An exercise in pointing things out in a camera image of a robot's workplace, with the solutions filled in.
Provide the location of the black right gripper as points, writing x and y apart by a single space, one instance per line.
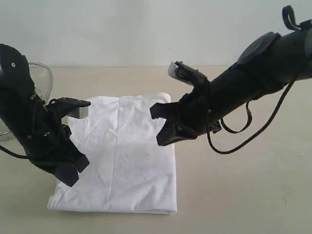
185 119

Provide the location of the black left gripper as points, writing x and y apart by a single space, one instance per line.
55 153

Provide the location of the white t-shirt red print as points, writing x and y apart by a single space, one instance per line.
128 171

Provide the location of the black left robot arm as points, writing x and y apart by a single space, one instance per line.
37 126

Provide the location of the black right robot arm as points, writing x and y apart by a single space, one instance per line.
265 67

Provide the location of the round metal mesh basket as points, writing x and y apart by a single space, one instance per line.
42 77

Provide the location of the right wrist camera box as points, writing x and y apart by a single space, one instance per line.
186 74

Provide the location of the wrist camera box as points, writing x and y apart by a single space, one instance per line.
70 107
186 74

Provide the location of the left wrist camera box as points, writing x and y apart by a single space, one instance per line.
70 107

